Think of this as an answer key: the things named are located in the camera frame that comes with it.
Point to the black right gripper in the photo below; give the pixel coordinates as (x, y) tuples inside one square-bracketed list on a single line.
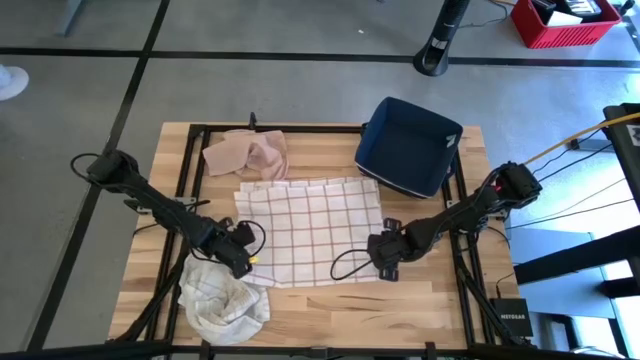
[(407, 245)]

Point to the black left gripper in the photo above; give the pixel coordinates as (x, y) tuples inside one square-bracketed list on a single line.
[(225, 242)]

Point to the beige-checked white towel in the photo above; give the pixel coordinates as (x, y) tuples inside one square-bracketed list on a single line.
[(220, 305)]

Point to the red-checked white towel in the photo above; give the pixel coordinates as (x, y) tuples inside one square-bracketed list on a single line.
[(310, 230)]

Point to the plain pink towel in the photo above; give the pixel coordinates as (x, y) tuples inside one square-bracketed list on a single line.
[(260, 155)]

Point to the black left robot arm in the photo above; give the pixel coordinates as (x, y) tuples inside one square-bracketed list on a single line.
[(150, 200)]

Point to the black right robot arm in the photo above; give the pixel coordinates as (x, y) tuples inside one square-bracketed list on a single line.
[(470, 210)]

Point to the navy fabric basket white band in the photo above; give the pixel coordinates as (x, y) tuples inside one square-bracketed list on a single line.
[(405, 145)]

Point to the black metal cart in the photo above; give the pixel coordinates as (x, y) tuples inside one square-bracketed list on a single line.
[(575, 257)]

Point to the black stand base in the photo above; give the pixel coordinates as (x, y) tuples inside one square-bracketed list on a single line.
[(440, 45)]

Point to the red plastic crate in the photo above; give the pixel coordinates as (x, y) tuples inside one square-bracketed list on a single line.
[(565, 35)]

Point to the white round floor base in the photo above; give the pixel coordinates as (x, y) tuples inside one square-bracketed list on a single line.
[(12, 82)]

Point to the white box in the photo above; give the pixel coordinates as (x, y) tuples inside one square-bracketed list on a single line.
[(562, 19)]

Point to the grey table leg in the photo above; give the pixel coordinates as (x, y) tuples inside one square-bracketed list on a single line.
[(70, 17)]

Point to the black metal table frame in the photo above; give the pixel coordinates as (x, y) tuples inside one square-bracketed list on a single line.
[(300, 128)]

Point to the black Netgear network switch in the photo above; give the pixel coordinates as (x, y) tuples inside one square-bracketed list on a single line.
[(511, 317)]

